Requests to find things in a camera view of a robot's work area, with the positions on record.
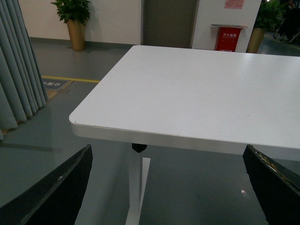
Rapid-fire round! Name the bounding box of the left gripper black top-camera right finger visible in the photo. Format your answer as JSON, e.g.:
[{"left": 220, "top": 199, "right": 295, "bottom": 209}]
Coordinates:
[{"left": 242, "top": 144, "right": 300, "bottom": 225}]

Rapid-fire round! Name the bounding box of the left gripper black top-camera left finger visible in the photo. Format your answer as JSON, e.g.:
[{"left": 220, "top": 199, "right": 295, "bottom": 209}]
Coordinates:
[{"left": 0, "top": 144, "right": 93, "bottom": 225}]

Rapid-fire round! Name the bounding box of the grey curtain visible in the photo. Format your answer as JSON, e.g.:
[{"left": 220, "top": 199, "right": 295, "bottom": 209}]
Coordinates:
[{"left": 0, "top": 0, "right": 48, "bottom": 140}]

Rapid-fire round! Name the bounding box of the dark floor sign mat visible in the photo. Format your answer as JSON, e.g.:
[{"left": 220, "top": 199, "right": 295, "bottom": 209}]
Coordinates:
[{"left": 43, "top": 78, "right": 70, "bottom": 90}]

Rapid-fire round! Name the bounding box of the red fire extinguisher box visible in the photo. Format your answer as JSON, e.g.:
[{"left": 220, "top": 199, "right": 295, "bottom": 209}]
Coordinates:
[{"left": 211, "top": 24, "right": 247, "bottom": 52}]

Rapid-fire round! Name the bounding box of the right potted plant gold vase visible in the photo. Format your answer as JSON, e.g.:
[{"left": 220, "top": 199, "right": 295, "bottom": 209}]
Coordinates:
[{"left": 246, "top": 0, "right": 285, "bottom": 53}]

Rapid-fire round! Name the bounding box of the potted plant gold vase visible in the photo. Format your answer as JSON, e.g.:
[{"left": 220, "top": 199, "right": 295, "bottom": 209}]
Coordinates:
[
  {"left": 51, "top": 0, "right": 90, "bottom": 51},
  {"left": 246, "top": 0, "right": 285, "bottom": 53}
]

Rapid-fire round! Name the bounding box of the left potted plant gold vase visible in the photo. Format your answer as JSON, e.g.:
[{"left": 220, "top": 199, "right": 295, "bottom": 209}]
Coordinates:
[{"left": 51, "top": 0, "right": 90, "bottom": 51}]

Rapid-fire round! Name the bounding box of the grey door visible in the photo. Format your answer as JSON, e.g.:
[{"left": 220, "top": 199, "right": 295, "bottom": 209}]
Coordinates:
[{"left": 141, "top": 0, "right": 199, "bottom": 48}]

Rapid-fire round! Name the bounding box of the white table leg frame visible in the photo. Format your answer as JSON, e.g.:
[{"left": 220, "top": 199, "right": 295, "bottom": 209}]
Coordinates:
[{"left": 126, "top": 143, "right": 150, "bottom": 225}]

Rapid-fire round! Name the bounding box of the pink wall notice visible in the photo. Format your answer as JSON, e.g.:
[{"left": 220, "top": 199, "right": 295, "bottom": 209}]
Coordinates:
[{"left": 224, "top": 0, "right": 244, "bottom": 9}]

